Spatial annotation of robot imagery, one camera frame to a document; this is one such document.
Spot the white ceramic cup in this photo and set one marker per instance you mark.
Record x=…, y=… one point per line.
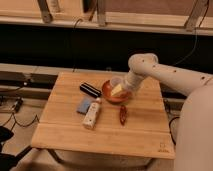
x=116, y=80

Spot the red chili pepper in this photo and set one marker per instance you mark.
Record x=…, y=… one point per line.
x=123, y=114

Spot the black power adapter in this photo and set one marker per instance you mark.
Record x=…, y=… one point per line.
x=16, y=106

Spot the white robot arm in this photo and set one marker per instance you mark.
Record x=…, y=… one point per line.
x=194, y=140

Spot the orange saucer plate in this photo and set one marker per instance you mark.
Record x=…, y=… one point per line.
x=106, y=93

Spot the blue sponge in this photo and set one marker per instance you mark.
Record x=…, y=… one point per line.
x=84, y=105

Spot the wooden cutting board table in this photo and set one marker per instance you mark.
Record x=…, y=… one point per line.
x=145, y=133

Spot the black rectangular case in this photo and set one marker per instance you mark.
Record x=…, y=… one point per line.
x=90, y=90

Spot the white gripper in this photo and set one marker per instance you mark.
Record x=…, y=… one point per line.
x=131, y=83

